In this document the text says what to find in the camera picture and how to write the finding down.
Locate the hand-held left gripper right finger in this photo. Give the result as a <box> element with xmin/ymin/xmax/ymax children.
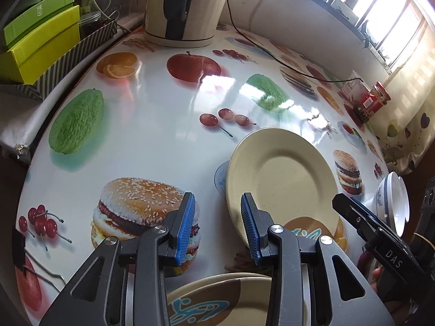
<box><xmin>240</xmin><ymin>193</ymin><xmax>395</xmax><ymax>326</ymax></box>

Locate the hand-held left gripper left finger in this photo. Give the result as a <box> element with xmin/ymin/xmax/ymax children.
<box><xmin>39</xmin><ymin>192</ymin><xmax>198</xmax><ymax>326</ymax></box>

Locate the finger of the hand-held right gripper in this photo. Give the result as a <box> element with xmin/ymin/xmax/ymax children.
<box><xmin>332</xmin><ymin>193</ymin><xmax>399</xmax><ymax>246</ymax></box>

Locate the white bowl blue pattern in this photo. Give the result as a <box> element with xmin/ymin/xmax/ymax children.
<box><xmin>374</xmin><ymin>173</ymin><xmax>410</xmax><ymax>236</ymax></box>

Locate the cream plate brown blue pattern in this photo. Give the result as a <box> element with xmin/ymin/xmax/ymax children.
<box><xmin>282</xmin><ymin>215</ymin><xmax>340</xmax><ymax>249</ymax></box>
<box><xmin>166</xmin><ymin>273</ymin><xmax>310</xmax><ymax>326</ymax></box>

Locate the plain cream plate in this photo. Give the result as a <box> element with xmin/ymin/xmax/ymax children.
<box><xmin>226</xmin><ymin>127</ymin><xmax>338</xmax><ymax>248</ymax></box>

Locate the person's right hand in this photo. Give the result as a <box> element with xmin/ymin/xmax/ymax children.
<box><xmin>371</xmin><ymin>268</ymin><xmax>385</xmax><ymax>297</ymax></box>

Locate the heart print curtain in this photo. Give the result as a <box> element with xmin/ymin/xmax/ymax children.
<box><xmin>377</xmin><ymin>24</ymin><xmax>435</xmax><ymax>174</ymax></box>

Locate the glass jar red label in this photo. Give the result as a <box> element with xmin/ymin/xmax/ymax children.
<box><xmin>353</xmin><ymin>81</ymin><xmax>391</xmax><ymax>124</ymax></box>

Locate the red and white carton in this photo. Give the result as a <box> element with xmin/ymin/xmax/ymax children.
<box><xmin>338</xmin><ymin>70</ymin><xmax>369</xmax><ymax>104</ymax></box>

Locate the food print tablecloth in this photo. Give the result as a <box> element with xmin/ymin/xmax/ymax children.
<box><xmin>15</xmin><ymin>24</ymin><xmax>391</xmax><ymax>326</ymax></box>

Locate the black binder clip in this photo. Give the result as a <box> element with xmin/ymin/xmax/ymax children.
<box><xmin>12</xmin><ymin>227</ymin><xmax>67</xmax><ymax>291</ymax></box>

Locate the small black object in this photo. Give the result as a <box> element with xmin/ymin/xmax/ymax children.
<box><xmin>359</xmin><ymin>17</ymin><xmax>375</xmax><ymax>46</ymax></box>

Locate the barred window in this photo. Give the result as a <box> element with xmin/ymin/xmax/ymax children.
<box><xmin>272</xmin><ymin>0</ymin><xmax>429</xmax><ymax>72</ymax></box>

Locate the grey striped tray box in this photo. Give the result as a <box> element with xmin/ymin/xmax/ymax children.
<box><xmin>0</xmin><ymin>18</ymin><xmax>118</xmax><ymax>101</ymax></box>

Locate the yellow-green cardboard box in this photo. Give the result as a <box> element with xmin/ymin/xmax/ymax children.
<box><xmin>0</xmin><ymin>5</ymin><xmax>82</xmax><ymax>85</ymax></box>

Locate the cream electric kettle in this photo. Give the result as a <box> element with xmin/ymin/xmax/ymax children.
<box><xmin>143</xmin><ymin>0</ymin><xmax>237</xmax><ymax>48</ymax></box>

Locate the clear plastic jar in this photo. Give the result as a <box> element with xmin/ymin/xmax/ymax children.
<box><xmin>79</xmin><ymin>11</ymin><xmax>102</xmax><ymax>38</ymax></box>

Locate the green cardboard box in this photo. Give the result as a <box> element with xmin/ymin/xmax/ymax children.
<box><xmin>3</xmin><ymin>0</ymin><xmax>79</xmax><ymax>46</ymax></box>

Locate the black power cable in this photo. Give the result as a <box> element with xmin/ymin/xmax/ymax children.
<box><xmin>224</xmin><ymin>0</ymin><xmax>362</xmax><ymax>84</ymax></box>

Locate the white cable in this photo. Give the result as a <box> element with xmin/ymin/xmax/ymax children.
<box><xmin>248</xmin><ymin>0</ymin><xmax>273</xmax><ymax>31</ymax></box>

